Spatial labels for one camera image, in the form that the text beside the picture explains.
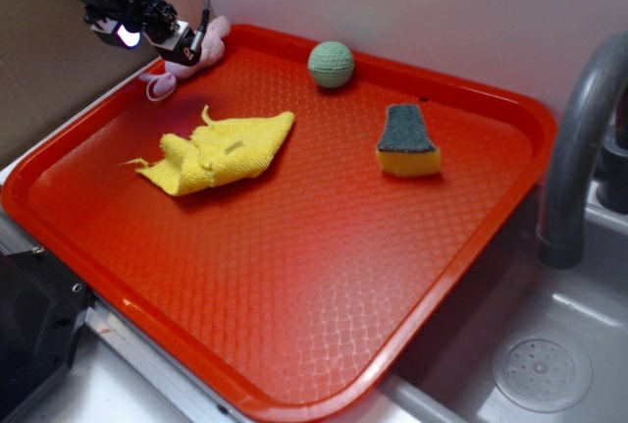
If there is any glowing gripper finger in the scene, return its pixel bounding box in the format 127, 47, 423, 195
144, 21, 202, 67
90, 19, 141, 49

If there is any pink plush bunny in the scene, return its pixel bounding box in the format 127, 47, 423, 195
139, 16, 231, 102

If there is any brown cardboard panel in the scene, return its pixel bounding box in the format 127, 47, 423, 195
0, 0, 217, 172

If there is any yellow knitted cloth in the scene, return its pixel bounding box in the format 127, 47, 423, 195
128, 107, 295, 197

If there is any green dimpled ball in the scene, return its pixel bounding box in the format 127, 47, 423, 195
307, 41, 355, 89

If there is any red plastic tray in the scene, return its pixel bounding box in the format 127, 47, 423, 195
2, 25, 556, 422

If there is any yellow green scrub sponge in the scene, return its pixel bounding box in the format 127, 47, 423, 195
376, 104, 442, 178

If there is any dark grey faucet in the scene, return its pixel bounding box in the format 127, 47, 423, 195
537, 31, 627, 269

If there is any grey sink basin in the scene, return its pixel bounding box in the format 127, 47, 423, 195
382, 182, 628, 423

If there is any round sink drain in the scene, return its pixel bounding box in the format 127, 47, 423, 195
491, 329, 593, 413

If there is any grey braided cable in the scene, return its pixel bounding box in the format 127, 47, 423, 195
188, 0, 217, 53

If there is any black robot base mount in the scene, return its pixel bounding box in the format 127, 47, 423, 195
1, 251, 91, 422

